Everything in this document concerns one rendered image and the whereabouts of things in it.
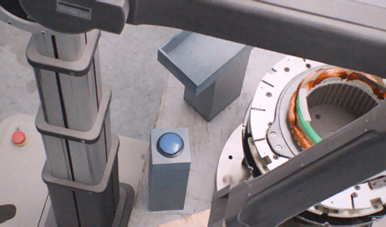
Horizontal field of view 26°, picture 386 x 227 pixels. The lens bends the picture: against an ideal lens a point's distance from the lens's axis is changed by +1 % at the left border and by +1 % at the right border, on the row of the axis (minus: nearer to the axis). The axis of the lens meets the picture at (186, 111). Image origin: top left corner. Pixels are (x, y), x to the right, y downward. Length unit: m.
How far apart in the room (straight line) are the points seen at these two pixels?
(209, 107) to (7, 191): 0.77
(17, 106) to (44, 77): 1.24
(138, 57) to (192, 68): 1.20
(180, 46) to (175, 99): 0.25
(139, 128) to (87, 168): 0.89
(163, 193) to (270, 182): 0.63
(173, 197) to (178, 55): 0.28
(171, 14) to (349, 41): 0.16
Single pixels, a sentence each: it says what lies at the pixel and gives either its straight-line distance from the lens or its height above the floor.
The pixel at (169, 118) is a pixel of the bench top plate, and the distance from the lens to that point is 1.80.
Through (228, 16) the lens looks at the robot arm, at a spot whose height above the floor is 1.77.
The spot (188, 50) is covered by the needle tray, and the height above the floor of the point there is 1.03.
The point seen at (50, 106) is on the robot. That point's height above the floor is 1.00.
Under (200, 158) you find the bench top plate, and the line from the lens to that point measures 1.76.
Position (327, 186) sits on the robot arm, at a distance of 0.96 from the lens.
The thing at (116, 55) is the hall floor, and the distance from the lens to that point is 2.77.
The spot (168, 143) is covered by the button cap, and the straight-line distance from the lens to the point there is 1.48.
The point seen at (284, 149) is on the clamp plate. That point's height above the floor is 1.10.
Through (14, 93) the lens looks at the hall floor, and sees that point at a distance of 2.73.
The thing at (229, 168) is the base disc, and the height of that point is 0.80.
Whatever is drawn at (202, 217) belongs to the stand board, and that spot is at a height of 1.07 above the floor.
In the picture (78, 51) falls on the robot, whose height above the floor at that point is 1.20.
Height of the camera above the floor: 2.39
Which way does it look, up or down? 63 degrees down
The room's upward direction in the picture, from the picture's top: 7 degrees clockwise
